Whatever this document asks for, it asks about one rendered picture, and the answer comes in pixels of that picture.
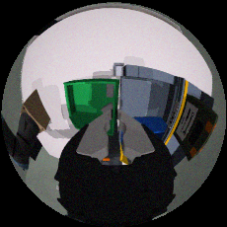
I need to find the yellow open bin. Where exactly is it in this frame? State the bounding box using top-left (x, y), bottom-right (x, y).
top-left (120, 143), bottom-right (128, 165)

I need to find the blue open bin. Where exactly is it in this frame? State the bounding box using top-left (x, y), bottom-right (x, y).
top-left (134, 116), bottom-right (167, 139)

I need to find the green bin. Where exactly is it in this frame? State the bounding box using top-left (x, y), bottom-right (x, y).
top-left (63, 78), bottom-right (119, 136)

